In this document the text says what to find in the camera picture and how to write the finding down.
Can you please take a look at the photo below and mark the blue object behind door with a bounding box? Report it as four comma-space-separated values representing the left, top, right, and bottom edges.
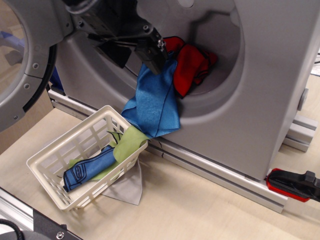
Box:
0, 31, 25, 56

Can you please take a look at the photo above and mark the red cloth with black trim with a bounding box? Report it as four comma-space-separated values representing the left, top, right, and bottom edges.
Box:
164, 36, 218, 99

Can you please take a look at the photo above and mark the grey toy washing machine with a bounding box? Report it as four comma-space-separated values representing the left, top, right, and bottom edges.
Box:
56, 0, 320, 180

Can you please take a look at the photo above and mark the round grey washer door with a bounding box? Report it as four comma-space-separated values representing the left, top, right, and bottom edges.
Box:
0, 0, 73, 131

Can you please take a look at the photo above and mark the short aluminium rail right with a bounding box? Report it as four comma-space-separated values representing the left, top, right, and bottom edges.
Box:
282, 114, 319, 152

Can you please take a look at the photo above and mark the green cloth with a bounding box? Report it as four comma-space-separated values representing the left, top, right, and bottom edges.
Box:
69, 126, 149, 181

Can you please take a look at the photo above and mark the large blue cloth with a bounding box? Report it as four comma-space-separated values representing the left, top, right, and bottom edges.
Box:
121, 52, 181, 138

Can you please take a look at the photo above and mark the grey round side knob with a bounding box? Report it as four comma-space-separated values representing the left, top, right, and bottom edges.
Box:
297, 88, 309, 111

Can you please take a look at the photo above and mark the aluminium frame rail front left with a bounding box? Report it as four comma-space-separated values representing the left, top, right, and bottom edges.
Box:
0, 188, 34, 231

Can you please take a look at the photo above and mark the long aluminium base rail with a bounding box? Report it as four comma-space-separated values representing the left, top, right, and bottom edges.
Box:
47, 89, 289, 214

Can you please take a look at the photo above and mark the white plastic laundry basket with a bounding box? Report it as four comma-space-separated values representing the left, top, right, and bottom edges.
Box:
26, 105, 148, 211

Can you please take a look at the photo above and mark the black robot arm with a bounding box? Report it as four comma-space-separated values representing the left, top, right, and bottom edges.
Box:
63, 0, 169, 75

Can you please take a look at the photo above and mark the red and black clamp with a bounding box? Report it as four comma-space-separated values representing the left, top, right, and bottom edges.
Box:
266, 168, 320, 203

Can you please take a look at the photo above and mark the small blue trousers cloth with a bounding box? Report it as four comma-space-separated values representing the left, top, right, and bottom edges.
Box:
63, 145, 116, 192

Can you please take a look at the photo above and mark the grey cloth under basket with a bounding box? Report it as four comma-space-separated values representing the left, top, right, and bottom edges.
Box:
102, 160, 143, 206

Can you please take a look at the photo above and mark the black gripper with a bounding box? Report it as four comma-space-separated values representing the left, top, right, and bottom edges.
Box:
68, 4, 169, 75

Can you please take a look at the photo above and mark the black mounting plate with bolt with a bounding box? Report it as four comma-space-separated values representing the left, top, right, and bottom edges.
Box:
33, 209, 81, 240

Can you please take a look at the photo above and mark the black braided cable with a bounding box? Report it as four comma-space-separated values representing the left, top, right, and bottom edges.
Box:
0, 218, 25, 240

